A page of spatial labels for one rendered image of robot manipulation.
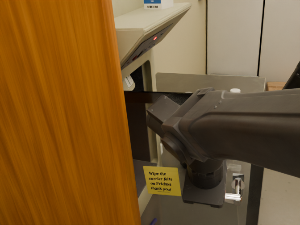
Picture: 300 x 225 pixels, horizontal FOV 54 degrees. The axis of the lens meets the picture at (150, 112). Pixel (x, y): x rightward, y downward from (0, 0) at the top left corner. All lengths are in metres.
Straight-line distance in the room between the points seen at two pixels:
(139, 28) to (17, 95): 0.26
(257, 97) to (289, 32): 3.41
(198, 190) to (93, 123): 0.21
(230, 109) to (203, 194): 0.26
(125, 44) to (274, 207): 1.99
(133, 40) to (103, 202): 0.32
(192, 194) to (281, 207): 1.90
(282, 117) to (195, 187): 0.32
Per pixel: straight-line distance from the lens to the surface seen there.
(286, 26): 3.63
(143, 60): 0.79
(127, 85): 0.75
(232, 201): 0.59
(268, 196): 2.44
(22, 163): 0.70
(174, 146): 0.35
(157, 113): 0.43
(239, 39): 3.68
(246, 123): 0.23
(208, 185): 0.49
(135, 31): 0.51
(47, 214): 0.76
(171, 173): 0.63
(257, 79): 1.89
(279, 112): 0.21
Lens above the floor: 1.60
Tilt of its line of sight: 26 degrees down
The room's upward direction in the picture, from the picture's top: 5 degrees counter-clockwise
